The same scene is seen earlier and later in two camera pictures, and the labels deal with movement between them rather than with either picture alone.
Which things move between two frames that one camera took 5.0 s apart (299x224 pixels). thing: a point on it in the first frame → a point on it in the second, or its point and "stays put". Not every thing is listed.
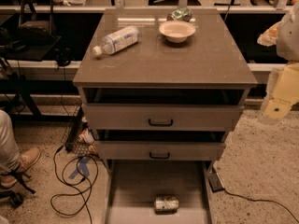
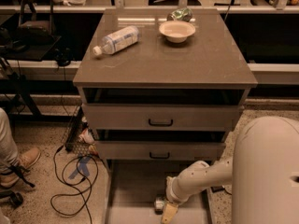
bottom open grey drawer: x=132 y=186 stays put
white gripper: x=289 y=39 → x=172 y=192
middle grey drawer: x=161 y=150 stays put
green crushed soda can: x=180 y=14 stays put
